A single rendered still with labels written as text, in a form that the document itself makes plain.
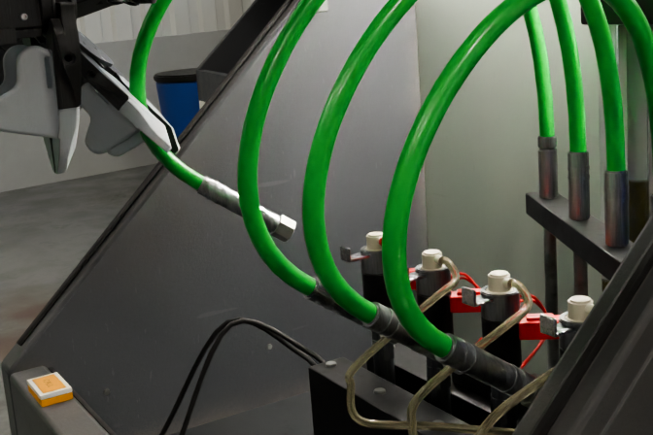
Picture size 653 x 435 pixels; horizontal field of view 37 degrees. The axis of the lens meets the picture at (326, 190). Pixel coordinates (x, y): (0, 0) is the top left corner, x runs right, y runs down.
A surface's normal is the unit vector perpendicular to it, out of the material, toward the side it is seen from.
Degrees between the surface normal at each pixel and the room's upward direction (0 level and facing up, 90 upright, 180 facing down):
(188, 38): 90
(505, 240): 90
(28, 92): 93
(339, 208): 90
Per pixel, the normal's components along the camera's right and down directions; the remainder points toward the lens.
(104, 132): -0.13, -0.04
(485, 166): -0.85, 0.17
